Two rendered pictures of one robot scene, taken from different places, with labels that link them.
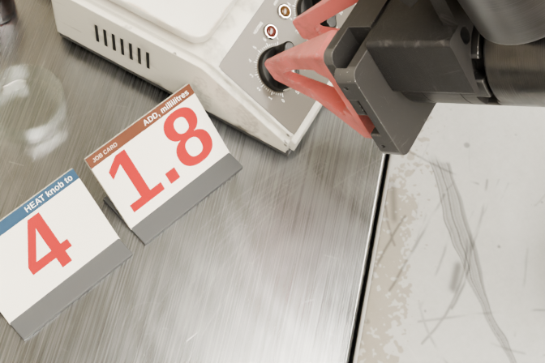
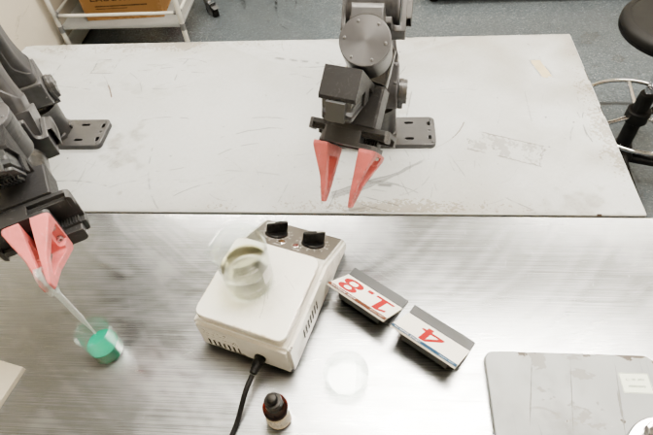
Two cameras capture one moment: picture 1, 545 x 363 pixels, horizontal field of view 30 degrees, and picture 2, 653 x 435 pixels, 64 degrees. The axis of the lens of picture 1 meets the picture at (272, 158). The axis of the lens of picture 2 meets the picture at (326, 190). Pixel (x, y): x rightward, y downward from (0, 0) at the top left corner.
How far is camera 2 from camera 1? 0.53 m
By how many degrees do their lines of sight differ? 46
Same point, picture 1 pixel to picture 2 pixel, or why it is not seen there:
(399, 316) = (408, 201)
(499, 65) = (384, 78)
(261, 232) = (385, 255)
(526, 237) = not seen: hidden behind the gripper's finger
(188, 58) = (322, 274)
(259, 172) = (355, 261)
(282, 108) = (331, 242)
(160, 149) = (362, 294)
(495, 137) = (314, 177)
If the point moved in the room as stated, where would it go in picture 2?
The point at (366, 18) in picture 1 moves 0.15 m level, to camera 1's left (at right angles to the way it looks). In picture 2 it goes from (355, 134) to (358, 237)
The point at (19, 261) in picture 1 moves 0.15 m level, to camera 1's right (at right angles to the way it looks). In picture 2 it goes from (442, 345) to (429, 245)
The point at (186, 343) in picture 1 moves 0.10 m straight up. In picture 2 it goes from (449, 275) to (459, 232)
